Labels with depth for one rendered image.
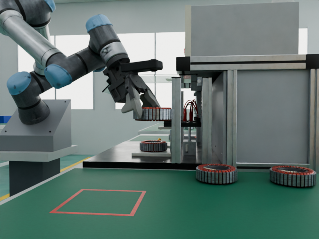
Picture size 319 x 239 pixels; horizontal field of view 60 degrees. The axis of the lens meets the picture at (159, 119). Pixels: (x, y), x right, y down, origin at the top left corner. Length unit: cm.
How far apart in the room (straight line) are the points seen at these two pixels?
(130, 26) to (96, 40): 537
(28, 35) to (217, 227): 81
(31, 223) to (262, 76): 74
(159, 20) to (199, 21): 513
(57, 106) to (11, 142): 29
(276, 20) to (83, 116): 548
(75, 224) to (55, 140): 95
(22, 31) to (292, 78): 87
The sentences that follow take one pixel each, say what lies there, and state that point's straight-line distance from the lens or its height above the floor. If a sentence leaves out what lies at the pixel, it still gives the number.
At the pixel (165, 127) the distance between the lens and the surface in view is 108.
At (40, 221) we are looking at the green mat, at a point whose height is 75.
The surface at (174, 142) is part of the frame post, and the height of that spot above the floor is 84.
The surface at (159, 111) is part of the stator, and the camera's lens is 73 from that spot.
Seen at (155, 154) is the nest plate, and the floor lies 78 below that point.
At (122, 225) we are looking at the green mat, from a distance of 50.
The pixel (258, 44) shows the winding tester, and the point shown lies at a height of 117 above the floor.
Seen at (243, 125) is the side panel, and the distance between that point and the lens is 92.
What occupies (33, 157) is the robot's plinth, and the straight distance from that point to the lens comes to 142.
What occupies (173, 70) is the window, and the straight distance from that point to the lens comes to 589.
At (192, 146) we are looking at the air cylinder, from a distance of 108.
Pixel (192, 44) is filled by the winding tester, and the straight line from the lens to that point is 103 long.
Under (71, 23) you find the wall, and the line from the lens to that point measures 663.
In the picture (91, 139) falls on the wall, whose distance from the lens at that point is 622.
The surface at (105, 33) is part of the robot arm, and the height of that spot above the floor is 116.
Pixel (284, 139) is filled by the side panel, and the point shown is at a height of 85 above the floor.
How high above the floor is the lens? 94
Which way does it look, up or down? 2 degrees down
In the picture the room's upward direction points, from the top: straight up
